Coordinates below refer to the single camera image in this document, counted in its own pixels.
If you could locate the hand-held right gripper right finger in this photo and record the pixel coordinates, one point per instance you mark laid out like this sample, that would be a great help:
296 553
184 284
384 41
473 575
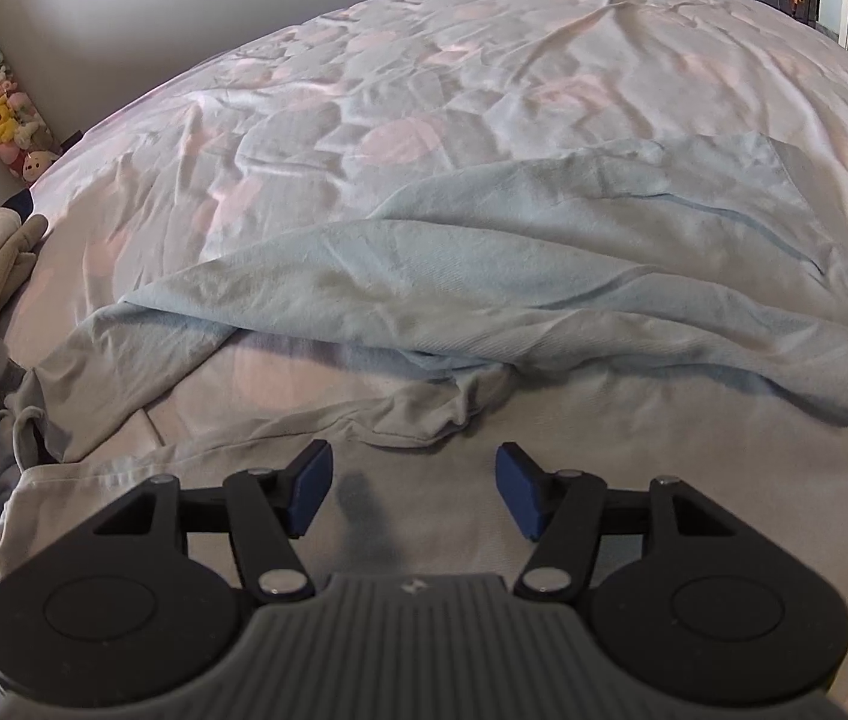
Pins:
517 493

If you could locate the pink patterned bedsheet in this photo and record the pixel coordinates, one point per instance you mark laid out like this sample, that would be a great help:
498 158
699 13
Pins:
469 75

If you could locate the light blue garment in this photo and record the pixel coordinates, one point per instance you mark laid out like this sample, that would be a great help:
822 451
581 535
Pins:
469 277

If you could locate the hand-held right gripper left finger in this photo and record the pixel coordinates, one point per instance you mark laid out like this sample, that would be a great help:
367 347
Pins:
310 491

